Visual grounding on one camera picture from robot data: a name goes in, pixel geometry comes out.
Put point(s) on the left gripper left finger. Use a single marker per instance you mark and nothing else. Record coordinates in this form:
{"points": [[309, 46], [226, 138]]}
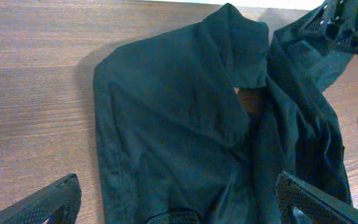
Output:
{"points": [[57, 203]]}

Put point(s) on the black trousers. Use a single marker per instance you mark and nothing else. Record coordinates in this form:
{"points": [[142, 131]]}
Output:
{"points": [[197, 123]]}

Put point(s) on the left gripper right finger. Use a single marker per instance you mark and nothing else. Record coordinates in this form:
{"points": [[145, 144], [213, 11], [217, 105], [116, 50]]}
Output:
{"points": [[300, 202]]}

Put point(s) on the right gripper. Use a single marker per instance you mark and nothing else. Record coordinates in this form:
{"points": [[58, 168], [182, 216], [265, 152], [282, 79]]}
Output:
{"points": [[336, 21]]}

